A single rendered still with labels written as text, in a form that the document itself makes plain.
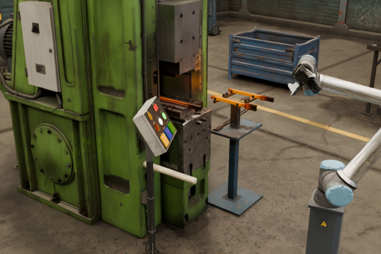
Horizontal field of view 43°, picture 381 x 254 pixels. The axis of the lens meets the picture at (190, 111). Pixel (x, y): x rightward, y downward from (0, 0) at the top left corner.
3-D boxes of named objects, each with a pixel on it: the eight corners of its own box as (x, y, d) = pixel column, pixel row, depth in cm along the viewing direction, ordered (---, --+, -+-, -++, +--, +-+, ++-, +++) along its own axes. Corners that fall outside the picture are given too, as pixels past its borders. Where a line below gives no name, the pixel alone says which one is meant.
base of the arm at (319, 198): (345, 196, 316) (347, 183, 312) (341, 211, 300) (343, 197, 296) (316, 190, 323) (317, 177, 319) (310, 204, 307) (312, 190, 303)
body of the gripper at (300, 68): (290, 77, 244) (292, 69, 254) (301, 88, 245) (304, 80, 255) (300, 67, 240) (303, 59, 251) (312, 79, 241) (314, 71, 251)
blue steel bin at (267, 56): (317, 80, 754) (322, 35, 729) (293, 93, 696) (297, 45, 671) (252, 67, 824) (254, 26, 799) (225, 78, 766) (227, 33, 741)
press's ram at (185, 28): (205, 52, 364) (206, -2, 350) (175, 63, 335) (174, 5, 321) (161, 45, 387) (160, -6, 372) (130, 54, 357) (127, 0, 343)
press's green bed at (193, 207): (209, 208, 411) (210, 160, 394) (183, 229, 382) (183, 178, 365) (158, 190, 440) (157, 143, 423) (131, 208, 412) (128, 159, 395)
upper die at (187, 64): (195, 68, 358) (195, 55, 354) (179, 74, 342) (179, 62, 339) (151, 59, 380) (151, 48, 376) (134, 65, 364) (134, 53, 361)
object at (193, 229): (231, 213, 404) (231, 212, 404) (191, 248, 360) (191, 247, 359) (192, 199, 425) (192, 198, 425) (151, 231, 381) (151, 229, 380)
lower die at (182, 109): (195, 113, 370) (195, 102, 367) (180, 121, 355) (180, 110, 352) (152, 102, 393) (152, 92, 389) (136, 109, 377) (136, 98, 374)
